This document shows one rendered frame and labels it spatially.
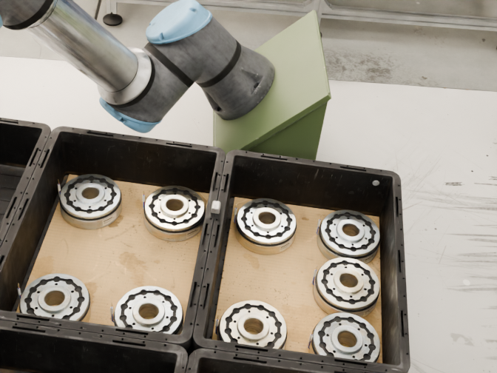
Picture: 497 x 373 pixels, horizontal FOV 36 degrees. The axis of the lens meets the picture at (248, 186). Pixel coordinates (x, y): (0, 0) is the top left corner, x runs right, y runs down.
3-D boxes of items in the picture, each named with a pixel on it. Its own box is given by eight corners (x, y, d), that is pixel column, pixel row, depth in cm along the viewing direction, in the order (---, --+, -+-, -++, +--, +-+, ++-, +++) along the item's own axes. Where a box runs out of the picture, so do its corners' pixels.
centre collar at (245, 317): (237, 312, 117) (237, 310, 116) (270, 315, 117) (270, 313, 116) (235, 340, 113) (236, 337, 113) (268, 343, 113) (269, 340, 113)
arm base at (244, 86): (217, 84, 166) (186, 55, 160) (273, 48, 159) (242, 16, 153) (216, 132, 155) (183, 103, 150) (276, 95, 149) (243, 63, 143)
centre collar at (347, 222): (338, 218, 132) (338, 215, 132) (366, 224, 132) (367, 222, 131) (333, 239, 129) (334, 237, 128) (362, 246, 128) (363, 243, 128)
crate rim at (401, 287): (225, 158, 134) (227, 147, 132) (397, 181, 133) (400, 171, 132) (190, 355, 106) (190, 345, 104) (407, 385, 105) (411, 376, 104)
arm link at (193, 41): (246, 44, 146) (199, -4, 139) (199, 97, 147) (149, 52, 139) (222, 29, 156) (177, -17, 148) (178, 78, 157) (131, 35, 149)
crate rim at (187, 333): (55, 135, 134) (54, 123, 132) (225, 158, 134) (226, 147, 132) (-27, 325, 106) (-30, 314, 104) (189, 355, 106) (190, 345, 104)
